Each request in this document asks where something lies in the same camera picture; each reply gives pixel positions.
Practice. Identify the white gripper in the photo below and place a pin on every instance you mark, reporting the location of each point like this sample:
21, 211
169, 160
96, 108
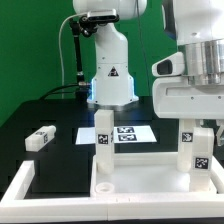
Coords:
174, 97

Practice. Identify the white U-shaped obstacle frame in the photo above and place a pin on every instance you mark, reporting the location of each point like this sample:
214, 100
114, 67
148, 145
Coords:
16, 208

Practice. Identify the white desk top tray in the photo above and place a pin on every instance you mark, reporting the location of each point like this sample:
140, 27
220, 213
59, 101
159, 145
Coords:
145, 176

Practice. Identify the grey camera on stand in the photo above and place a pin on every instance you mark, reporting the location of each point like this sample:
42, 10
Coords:
100, 16

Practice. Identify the black camera stand pole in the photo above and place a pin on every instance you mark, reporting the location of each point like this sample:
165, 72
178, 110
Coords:
83, 87

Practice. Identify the white fiducial marker sheet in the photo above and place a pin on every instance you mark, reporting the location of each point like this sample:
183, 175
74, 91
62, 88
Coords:
122, 134

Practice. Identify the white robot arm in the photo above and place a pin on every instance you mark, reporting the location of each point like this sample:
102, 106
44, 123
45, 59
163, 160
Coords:
189, 83

